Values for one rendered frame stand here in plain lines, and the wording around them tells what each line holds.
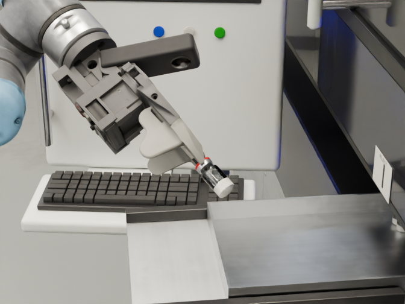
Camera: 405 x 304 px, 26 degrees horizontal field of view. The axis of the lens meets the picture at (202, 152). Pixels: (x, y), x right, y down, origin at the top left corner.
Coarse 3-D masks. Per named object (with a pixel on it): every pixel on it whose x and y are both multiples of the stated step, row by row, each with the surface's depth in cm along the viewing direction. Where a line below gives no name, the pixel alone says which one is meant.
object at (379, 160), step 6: (378, 150) 138; (378, 156) 138; (378, 162) 138; (384, 162) 136; (378, 168) 138; (390, 168) 133; (378, 174) 139; (384, 174) 136; (390, 174) 133; (378, 180) 139; (384, 180) 136; (390, 180) 133; (378, 186) 139; (384, 186) 136; (390, 186) 133; (384, 192) 136
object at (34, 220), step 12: (96, 168) 188; (108, 168) 188; (120, 168) 188; (132, 168) 188; (144, 168) 188; (48, 180) 182; (252, 180) 182; (36, 192) 177; (252, 192) 177; (36, 204) 172; (24, 216) 169; (36, 216) 168; (48, 216) 168; (60, 216) 168; (72, 216) 168; (84, 216) 168; (96, 216) 168; (108, 216) 168; (120, 216) 168; (24, 228) 168; (36, 228) 167; (48, 228) 167; (60, 228) 167; (72, 228) 167; (84, 228) 167; (96, 228) 167; (108, 228) 167; (120, 228) 166
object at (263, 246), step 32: (224, 224) 150; (256, 224) 150; (288, 224) 150; (320, 224) 150; (352, 224) 150; (384, 224) 150; (224, 256) 141; (256, 256) 141; (288, 256) 141; (320, 256) 141; (352, 256) 141; (384, 256) 141; (224, 288) 132; (256, 288) 128; (288, 288) 129; (320, 288) 129; (352, 288) 130
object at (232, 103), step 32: (96, 0) 171; (128, 0) 170; (160, 0) 170; (192, 0) 170; (224, 0) 169; (256, 0) 169; (128, 32) 174; (160, 32) 172; (192, 32) 172; (224, 32) 172; (256, 32) 172; (224, 64) 175; (256, 64) 175; (64, 96) 180; (192, 96) 179; (224, 96) 178; (256, 96) 178; (64, 128) 184; (192, 128) 182; (224, 128) 181; (256, 128) 181; (64, 160) 187; (96, 160) 186; (128, 160) 186; (224, 160) 185; (256, 160) 184
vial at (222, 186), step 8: (208, 160) 98; (200, 168) 98; (208, 168) 98; (216, 168) 98; (208, 176) 97; (216, 176) 97; (224, 176) 97; (208, 184) 98; (216, 184) 97; (224, 184) 97; (232, 184) 97; (216, 192) 97; (224, 192) 97
